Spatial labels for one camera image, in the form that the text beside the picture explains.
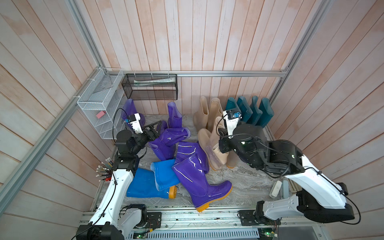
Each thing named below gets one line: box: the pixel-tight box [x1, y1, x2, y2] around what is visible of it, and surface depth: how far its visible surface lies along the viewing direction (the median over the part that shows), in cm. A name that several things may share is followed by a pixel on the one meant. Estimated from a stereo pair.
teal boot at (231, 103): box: [225, 97, 237, 110], surface depth 95 cm
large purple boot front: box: [172, 154, 233, 212], surface depth 76 cm
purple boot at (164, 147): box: [149, 127, 191, 161], surface depth 92 cm
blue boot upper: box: [150, 159, 180, 191], surface depth 74 cm
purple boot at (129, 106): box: [121, 98, 146, 129], surface depth 92 cm
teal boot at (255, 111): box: [247, 95, 263, 126], surface depth 90 cm
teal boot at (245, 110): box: [236, 95, 253, 123], surface depth 91 cm
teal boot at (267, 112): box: [255, 97, 274, 128], surface depth 90 cm
